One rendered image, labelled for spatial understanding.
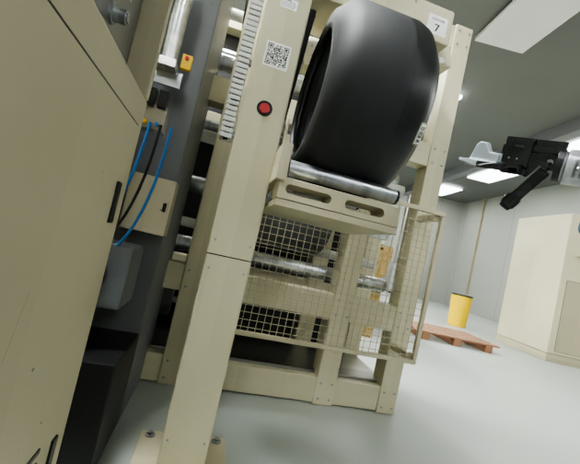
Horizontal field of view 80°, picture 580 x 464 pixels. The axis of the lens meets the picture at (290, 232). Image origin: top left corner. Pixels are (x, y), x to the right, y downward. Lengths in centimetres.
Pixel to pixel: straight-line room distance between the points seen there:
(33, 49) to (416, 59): 85
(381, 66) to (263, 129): 35
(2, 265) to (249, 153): 74
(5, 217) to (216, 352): 76
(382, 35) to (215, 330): 89
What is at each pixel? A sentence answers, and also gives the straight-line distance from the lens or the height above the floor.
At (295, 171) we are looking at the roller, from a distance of 96.
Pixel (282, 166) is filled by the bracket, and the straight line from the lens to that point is 92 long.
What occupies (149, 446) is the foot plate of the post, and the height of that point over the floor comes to 1.
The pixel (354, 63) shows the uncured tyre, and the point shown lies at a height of 116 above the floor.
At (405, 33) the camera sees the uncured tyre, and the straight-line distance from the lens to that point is 108.
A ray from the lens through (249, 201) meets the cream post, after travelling 101.
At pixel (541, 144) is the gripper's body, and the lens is 97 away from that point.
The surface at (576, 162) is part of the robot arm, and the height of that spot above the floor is 98.
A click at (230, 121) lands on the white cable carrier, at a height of 100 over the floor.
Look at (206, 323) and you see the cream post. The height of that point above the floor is 43.
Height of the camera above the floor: 68
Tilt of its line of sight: 3 degrees up
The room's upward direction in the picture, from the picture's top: 13 degrees clockwise
